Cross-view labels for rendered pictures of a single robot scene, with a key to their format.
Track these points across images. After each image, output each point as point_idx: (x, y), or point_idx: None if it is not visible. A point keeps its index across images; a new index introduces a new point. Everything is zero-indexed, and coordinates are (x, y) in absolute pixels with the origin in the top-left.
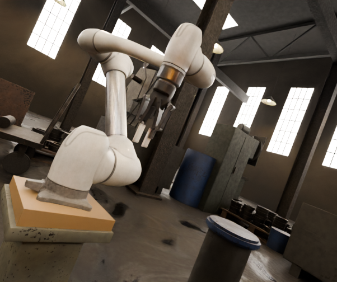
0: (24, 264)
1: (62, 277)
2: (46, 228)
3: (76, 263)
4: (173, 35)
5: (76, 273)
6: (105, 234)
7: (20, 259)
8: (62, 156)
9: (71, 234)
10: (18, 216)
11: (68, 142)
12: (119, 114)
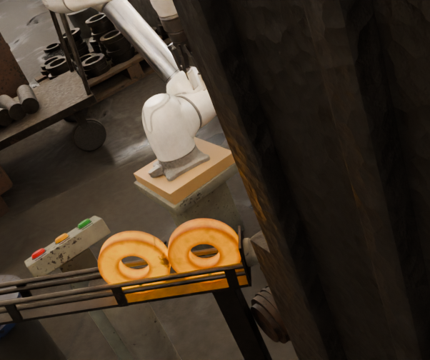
0: (198, 218)
1: (231, 208)
2: (192, 193)
3: (238, 189)
4: None
5: (244, 196)
6: (234, 166)
7: (194, 218)
8: (156, 141)
9: (210, 184)
10: (171, 199)
11: (150, 129)
12: (157, 51)
